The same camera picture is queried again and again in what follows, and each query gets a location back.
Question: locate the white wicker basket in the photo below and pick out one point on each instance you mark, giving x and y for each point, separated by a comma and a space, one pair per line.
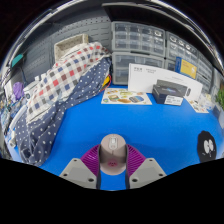
70, 45

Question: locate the navy polka dot cloth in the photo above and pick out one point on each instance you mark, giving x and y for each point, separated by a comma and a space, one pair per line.
50, 133

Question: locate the yellow red toy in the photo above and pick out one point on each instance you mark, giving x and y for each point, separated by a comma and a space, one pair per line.
106, 81

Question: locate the food sticker sheet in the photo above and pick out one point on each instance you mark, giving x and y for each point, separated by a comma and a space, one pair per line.
198, 106
125, 96

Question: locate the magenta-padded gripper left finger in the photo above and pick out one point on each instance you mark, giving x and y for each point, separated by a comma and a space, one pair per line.
75, 171

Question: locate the green potted plant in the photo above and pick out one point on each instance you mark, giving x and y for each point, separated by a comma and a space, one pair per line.
220, 100

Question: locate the white blue tissue box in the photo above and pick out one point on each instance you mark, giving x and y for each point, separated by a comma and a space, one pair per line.
208, 100

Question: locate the white keyboard box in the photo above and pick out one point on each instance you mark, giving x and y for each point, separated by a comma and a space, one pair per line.
143, 78

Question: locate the yellow card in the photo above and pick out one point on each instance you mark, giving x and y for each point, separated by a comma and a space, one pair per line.
188, 68

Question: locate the purple plush toy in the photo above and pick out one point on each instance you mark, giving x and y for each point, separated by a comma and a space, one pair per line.
18, 90

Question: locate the pink beige computer mouse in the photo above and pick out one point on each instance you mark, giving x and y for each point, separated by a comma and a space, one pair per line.
113, 153

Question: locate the red blue checkered cloth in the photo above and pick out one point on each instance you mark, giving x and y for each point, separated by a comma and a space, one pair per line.
63, 80

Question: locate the black fuzzy mouse pad with eyes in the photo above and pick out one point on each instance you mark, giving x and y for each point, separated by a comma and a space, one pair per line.
206, 146

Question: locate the small dark box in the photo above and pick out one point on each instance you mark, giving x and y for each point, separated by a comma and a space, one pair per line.
168, 91

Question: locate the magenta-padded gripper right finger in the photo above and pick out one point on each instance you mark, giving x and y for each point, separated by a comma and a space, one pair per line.
150, 171

